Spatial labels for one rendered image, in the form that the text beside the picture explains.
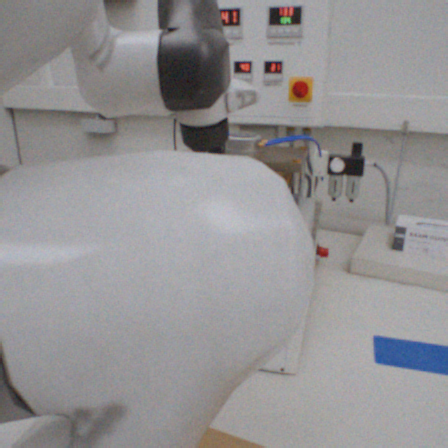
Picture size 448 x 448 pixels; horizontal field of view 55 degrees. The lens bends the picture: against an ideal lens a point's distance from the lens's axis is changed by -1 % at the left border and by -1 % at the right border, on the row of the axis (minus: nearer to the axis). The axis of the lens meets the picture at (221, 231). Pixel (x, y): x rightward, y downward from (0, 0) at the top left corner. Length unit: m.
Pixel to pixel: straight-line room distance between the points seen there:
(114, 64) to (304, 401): 0.61
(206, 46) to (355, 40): 0.99
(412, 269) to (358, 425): 0.55
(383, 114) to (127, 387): 1.30
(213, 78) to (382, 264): 0.83
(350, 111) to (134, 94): 0.98
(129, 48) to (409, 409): 0.70
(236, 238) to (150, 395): 0.07
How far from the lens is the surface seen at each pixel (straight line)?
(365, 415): 0.81
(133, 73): 0.53
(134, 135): 1.86
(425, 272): 1.23
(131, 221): 0.16
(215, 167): 0.18
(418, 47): 1.44
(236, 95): 0.65
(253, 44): 1.08
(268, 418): 0.77
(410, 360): 0.95
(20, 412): 0.20
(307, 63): 1.06
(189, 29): 0.54
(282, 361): 0.84
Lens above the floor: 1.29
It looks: 21 degrees down
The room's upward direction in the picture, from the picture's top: straight up
